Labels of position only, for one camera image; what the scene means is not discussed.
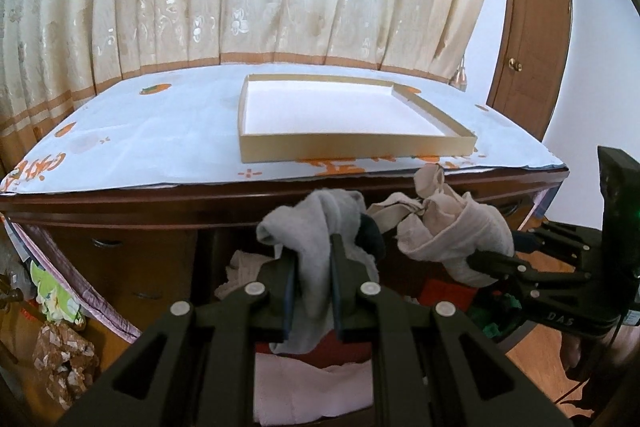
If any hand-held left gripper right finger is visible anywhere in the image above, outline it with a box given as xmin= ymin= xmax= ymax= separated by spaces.
xmin=330 ymin=234 xmax=573 ymax=427

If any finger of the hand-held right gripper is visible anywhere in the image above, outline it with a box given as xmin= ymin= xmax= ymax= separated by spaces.
xmin=512 ymin=221 xmax=604 ymax=264
xmin=467 ymin=253 xmax=592 ymax=289

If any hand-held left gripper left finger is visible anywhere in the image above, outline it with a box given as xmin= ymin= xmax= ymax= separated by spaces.
xmin=57 ymin=252 xmax=301 ymax=427

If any light grey underwear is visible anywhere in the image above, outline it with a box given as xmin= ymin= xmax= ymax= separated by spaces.
xmin=256 ymin=188 xmax=386 ymax=355

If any green underwear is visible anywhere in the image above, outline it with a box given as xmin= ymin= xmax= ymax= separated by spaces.
xmin=470 ymin=292 xmax=523 ymax=340

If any white underwear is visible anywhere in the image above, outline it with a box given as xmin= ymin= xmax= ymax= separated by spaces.
xmin=215 ymin=249 xmax=281 ymax=300

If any wooden drawer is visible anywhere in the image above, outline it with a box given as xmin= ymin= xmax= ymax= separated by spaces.
xmin=200 ymin=187 xmax=551 ymax=427

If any beige underwear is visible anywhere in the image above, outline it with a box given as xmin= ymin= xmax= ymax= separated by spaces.
xmin=365 ymin=163 xmax=516 ymax=285

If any pale pink underwear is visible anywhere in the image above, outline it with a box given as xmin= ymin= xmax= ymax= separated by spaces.
xmin=252 ymin=339 xmax=381 ymax=425

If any shallow cardboard box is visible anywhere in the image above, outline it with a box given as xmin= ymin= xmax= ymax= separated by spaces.
xmin=237 ymin=74 xmax=477 ymax=164

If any person's right hand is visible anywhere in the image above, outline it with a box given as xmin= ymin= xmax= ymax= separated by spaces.
xmin=560 ymin=332 xmax=585 ymax=370

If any curtain tassel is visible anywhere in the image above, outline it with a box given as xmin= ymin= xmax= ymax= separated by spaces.
xmin=450 ymin=54 xmax=469 ymax=90

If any brown wooden door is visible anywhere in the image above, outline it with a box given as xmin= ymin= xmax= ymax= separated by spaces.
xmin=487 ymin=0 xmax=576 ymax=142

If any pink striped cloth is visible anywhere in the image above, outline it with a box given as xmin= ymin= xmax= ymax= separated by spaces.
xmin=0 ymin=212 xmax=143 ymax=343

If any white persimmon print tablecloth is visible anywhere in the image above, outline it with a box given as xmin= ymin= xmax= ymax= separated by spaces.
xmin=0 ymin=63 xmax=568 ymax=196

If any brown patterned bag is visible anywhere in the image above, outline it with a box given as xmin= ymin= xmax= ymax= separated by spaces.
xmin=32 ymin=322 xmax=98 ymax=410

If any green yellow printed cloth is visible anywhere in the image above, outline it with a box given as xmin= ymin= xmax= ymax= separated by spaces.
xmin=30 ymin=262 xmax=86 ymax=324

